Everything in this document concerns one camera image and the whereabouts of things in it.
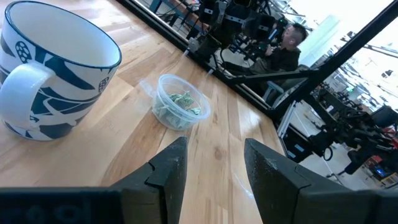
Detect blue chair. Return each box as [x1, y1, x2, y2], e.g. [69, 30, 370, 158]
[262, 64, 309, 107]

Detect black frame post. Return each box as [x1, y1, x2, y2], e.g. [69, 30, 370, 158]
[269, 0, 398, 121]

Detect clear plastic bin with tab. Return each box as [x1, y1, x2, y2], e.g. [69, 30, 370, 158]
[139, 73, 212, 132]

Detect black frame brace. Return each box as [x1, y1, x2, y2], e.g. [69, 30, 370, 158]
[228, 68, 318, 86]

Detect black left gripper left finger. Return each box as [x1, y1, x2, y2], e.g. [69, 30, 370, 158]
[111, 136, 189, 224]

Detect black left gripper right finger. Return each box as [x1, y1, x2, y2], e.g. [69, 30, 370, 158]
[244, 138, 374, 224]

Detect person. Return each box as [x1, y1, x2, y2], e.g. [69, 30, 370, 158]
[221, 22, 309, 94]

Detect blue and white ceramic mug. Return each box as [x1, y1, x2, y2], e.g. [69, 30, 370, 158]
[0, 0, 123, 142]

